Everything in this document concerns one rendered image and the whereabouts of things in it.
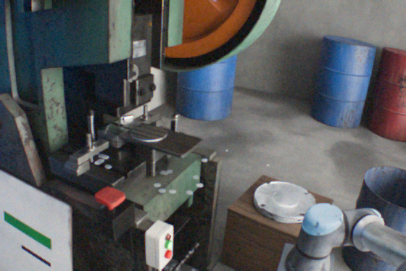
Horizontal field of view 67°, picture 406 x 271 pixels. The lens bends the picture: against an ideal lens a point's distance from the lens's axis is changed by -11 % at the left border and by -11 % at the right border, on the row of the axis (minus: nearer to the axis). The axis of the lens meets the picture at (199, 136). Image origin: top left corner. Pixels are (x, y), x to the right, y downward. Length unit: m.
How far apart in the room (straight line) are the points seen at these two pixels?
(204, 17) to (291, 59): 3.02
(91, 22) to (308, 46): 3.53
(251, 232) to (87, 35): 1.07
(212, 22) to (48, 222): 0.97
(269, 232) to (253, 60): 3.21
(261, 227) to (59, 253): 0.84
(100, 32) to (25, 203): 0.73
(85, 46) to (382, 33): 3.61
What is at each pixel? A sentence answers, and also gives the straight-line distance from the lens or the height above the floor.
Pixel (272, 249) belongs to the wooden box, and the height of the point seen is 0.23.
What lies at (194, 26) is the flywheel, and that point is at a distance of 1.41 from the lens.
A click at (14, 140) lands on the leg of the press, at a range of 1.31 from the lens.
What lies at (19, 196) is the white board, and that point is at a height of 0.52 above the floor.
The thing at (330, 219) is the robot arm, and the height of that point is 0.68.
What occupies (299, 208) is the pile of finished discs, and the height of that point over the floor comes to 0.38.
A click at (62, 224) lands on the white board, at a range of 1.24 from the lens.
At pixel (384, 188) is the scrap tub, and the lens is 2.04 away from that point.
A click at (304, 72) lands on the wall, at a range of 4.33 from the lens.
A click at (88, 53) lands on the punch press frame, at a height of 1.08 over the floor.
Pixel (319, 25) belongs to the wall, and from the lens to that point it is 4.23.
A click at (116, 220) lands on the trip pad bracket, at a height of 0.70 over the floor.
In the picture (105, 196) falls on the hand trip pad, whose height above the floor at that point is 0.76.
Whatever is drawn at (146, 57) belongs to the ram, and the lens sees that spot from 1.16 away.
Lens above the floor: 1.27
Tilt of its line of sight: 25 degrees down
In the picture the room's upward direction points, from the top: 4 degrees clockwise
